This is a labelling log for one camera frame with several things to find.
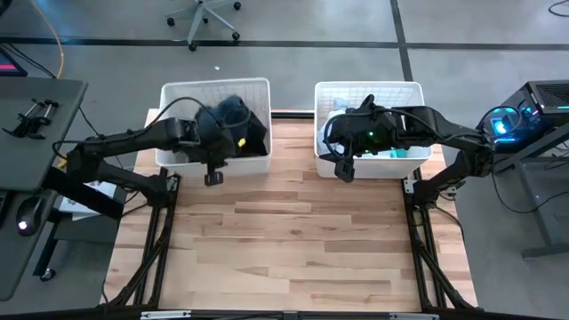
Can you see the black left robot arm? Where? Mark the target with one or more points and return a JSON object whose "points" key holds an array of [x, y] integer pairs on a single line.
{"points": [[124, 138]]}

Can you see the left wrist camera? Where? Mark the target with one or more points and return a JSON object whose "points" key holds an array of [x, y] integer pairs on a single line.
{"points": [[213, 178]]}

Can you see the black desk clamp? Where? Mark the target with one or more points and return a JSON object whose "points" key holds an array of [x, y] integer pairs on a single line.
{"points": [[33, 120]]}

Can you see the black desk leg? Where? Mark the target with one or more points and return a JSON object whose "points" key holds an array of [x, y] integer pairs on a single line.
{"points": [[46, 253]]}

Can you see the monitor screen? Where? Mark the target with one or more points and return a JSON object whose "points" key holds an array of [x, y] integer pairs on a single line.
{"points": [[9, 66]]}

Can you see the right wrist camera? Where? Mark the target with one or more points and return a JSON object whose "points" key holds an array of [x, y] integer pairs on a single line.
{"points": [[345, 171]]}

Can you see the black computer case with lights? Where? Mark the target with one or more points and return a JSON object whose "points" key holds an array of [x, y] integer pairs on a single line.
{"points": [[542, 102]]}

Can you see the white plastic laundry basket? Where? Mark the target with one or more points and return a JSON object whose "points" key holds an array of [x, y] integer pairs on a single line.
{"points": [[178, 166], [382, 166]]}

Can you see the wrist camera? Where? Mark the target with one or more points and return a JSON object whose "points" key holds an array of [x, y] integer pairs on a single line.
{"points": [[213, 178], [345, 171]]}

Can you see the navy cloth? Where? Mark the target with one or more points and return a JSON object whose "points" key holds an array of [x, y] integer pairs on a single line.
{"points": [[233, 109]]}

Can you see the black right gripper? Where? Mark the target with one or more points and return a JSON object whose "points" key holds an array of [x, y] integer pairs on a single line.
{"points": [[369, 126]]}

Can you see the silver metal bracket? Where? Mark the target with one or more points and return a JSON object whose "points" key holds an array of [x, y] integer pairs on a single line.
{"points": [[164, 314], [413, 316]]}

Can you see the white printed paper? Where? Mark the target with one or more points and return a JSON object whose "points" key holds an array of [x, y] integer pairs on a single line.
{"points": [[102, 186]]}

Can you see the grey office chair base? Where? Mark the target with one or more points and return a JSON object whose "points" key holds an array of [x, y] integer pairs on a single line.
{"points": [[197, 18]]}

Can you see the dark lower desk top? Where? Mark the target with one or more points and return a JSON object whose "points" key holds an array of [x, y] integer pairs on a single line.
{"points": [[13, 266]]}

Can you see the dark grey computer stand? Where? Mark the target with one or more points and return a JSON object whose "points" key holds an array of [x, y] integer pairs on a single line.
{"points": [[540, 209]]}

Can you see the black computer mouse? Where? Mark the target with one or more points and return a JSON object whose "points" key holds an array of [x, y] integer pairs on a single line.
{"points": [[29, 215]]}

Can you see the grey clamp bracket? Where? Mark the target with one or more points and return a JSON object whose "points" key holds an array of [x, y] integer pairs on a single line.
{"points": [[450, 191]]}

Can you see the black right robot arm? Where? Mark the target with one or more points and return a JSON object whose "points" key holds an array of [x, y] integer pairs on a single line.
{"points": [[444, 129]]}

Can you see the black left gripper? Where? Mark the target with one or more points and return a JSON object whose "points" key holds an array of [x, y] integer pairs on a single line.
{"points": [[213, 142]]}

